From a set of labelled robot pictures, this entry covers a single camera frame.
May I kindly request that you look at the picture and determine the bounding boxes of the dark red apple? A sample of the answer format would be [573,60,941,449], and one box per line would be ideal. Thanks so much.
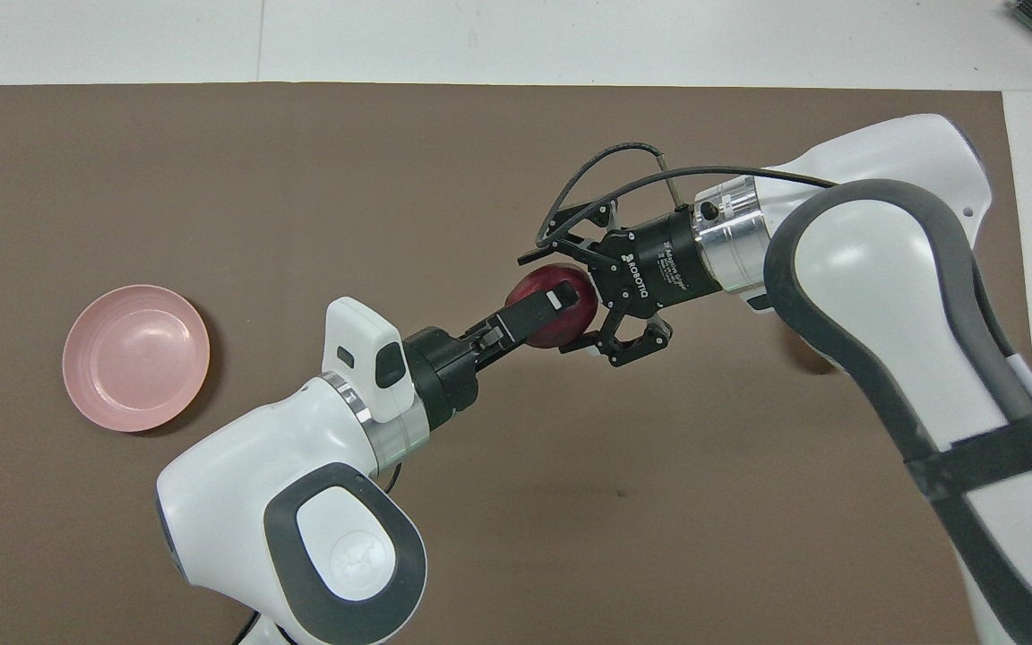
[505,266,599,350]

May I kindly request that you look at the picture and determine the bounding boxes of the brown table mat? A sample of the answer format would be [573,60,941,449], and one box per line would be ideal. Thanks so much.
[0,82,1032,645]

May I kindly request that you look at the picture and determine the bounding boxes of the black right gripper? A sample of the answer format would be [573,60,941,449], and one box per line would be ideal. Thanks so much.
[518,202,723,368]

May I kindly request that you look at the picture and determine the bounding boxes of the pink plate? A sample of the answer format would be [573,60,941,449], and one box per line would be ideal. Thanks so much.
[62,284,211,434]

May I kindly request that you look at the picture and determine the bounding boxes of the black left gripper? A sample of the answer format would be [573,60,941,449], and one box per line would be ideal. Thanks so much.
[404,282,577,431]

